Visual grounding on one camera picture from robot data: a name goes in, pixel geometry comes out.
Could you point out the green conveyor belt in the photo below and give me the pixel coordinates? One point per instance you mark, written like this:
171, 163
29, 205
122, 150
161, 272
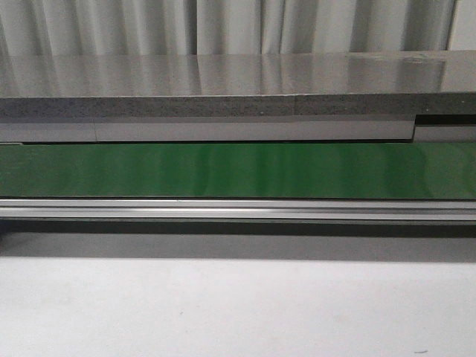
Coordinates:
241, 170

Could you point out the grey metal base profile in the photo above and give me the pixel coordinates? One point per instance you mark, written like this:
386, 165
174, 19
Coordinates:
423, 128

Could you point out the grey granite slab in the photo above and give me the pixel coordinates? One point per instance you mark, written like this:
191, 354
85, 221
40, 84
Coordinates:
118, 86

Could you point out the white curtain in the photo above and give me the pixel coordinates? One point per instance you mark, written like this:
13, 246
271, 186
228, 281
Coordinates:
234, 27

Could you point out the aluminium conveyor frame rail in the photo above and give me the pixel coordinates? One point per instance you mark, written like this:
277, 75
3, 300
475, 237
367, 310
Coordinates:
341, 210

